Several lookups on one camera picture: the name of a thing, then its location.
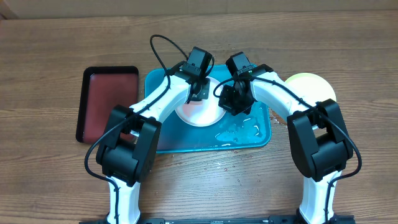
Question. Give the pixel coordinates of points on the black and red tray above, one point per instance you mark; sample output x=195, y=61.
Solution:
x=102, y=89

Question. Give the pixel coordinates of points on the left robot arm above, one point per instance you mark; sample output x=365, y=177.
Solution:
x=127, y=148

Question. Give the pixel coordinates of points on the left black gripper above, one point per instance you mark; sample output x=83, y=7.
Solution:
x=204, y=94

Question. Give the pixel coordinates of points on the teal plastic tray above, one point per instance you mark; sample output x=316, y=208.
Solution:
x=230, y=132

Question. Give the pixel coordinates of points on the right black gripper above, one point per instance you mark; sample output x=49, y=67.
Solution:
x=225, y=104

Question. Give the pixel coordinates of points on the yellow-green plate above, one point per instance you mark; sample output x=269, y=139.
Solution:
x=312, y=85

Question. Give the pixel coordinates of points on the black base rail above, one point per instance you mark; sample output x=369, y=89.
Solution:
x=273, y=219

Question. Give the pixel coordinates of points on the white plate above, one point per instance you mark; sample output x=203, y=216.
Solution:
x=202, y=113

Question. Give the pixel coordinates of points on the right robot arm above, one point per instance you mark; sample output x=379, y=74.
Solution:
x=319, y=141

